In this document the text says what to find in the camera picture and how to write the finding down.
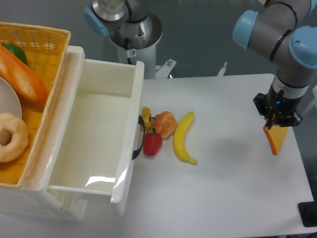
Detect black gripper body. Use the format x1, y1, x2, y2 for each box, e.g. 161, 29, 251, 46
253, 93, 303, 127

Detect orange toy bread slice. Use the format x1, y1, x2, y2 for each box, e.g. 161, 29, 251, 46
263, 125, 288, 155

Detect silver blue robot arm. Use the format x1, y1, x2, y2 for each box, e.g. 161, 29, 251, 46
232, 0, 317, 129

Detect white upper drawer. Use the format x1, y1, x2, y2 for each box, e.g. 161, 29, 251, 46
49, 59, 144, 204

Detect yellow toy banana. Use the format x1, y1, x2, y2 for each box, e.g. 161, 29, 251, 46
173, 112, 198, 165

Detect black device at edge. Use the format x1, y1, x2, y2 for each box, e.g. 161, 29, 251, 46
298, 201, 317, 228

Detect orange toy croissant bun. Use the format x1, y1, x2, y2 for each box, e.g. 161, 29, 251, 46
150, 111, 177, 140

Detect red toy pepper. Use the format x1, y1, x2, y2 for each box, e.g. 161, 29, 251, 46
143, 129, 162, 156

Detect yellow toy pepper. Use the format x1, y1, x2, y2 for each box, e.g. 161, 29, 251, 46
140, 107, 154, 132

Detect yellow woven basket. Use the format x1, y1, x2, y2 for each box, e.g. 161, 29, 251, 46
0, 22, 71, 188

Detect beige toy donut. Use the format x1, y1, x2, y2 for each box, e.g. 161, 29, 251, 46
0, 113, 29, 163

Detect orange toy baguette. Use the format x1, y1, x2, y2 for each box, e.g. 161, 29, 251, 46
0, 46, 49, 105

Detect white plate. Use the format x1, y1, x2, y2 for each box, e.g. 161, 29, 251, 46
0, 77, 22, 119

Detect green toy pepper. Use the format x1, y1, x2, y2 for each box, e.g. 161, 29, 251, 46
2, 43, 27, 65

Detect white frame at right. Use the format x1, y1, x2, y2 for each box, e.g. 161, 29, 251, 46
301, 86, 317, 117

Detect white table clamp bracket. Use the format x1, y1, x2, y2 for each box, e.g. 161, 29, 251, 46
217, 61, 227, 76

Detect black drawer handle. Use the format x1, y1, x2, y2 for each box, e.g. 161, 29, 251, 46
132, 115, 146, 160

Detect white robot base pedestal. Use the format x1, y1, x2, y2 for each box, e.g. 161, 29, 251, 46
83, 0, 177, 80

